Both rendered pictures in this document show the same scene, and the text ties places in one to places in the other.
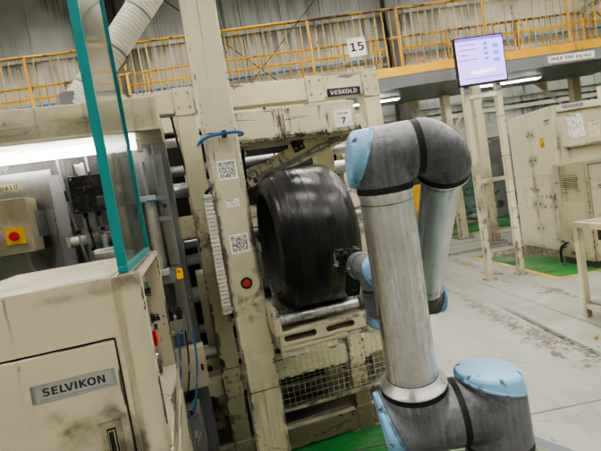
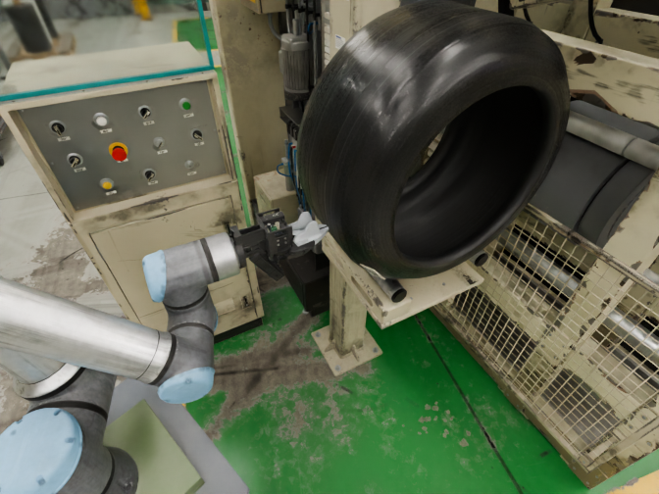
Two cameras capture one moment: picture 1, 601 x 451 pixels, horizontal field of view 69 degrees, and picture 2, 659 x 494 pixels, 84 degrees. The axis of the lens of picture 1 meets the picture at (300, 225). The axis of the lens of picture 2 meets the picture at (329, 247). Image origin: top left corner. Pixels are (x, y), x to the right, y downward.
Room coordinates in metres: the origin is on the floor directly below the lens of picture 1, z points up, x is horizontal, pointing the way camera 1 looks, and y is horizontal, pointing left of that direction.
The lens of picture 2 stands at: (1.45, -0.73, 1.62)
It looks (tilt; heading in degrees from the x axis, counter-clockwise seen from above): 43 degrees down; 77
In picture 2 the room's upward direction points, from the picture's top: straight up
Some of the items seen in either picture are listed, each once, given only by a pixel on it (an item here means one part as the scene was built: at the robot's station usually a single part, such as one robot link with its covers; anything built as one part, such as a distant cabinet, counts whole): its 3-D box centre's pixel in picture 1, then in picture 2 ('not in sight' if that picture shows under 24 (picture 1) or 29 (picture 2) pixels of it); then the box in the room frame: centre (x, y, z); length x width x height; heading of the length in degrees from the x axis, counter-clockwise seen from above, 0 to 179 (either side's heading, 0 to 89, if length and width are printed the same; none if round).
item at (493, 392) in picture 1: (488, 402); (53, 460); (0.98, -0.36, 0.82); 0.17 x 0.15 x 0.18; 90
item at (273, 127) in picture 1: (290, 126); not in sight; (2.17, -0.03, 1.71); 0.61 x 0.25 x 0.15; 105
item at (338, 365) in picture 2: not in sight; (346, 341); (1.77, 0.26, 0.02); 0.27 x 0.27 x 0.04; 15
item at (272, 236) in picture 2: (351, 261); (263, 240); (1.45, -0.15, 1.12); 0.12 x 0.08 x 0.09; 14
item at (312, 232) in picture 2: not in sight; (312, 230); (1.55, -0.14, 1.12); 0.09 x 0.03 x 0.06; 15
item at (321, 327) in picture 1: (320, 327); (362, 270); (1.72, -0.01, 0.84); 0.36 x 0.09 x 0.06; 105
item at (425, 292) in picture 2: (311, 327); (398, 263); (1.85, 0.02, 0.80); 0.37 x 0.36 x 0.02; 15
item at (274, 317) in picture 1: (268, 313); not in sight; (1.81, 0.19, 0.90); 0.40 x 0.03 x 0.10; 15
